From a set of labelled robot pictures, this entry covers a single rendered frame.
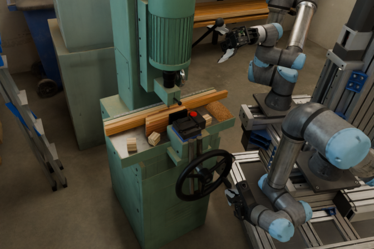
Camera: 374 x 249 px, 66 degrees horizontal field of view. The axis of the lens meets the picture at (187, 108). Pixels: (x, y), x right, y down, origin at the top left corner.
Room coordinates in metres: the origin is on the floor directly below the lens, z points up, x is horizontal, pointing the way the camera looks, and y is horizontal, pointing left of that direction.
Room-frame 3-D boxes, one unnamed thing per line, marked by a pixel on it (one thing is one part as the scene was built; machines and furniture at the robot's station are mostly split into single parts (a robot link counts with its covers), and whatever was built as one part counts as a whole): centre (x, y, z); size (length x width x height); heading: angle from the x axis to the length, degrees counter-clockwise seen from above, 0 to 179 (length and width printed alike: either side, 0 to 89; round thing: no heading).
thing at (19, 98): (1.32, 0.99, 0.58); 0.27 x 0.25 x 1.16; 121
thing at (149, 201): (1.19, 0.16, 0.36); 0.58 x 0.45 x 0.71; 34
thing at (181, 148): (0.93, -0.01, 0.92); 0.15 x 0.13 x 0.09; 124
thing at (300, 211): (0.65, -0.43, 0.85); 0.11 x 0.11 x 0.08; 30
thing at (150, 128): (1.00, 0.07, 0.93); 0.24 x 0.01 x 0.06; 124
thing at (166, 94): (1.11, 0.10, 1.03); 0.14 x 0.07 x 0.09; 34
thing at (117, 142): (1.00, 0.03, 0.87); 0.61 x 0.30 x 0.06; 124
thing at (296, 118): (0.74, -0.37, 1.06); 0.12 x 0.11 x 0.49; 120
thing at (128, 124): (1.11, 0.07, 0.92); 0.67 x 0.02 x 0.04; 124
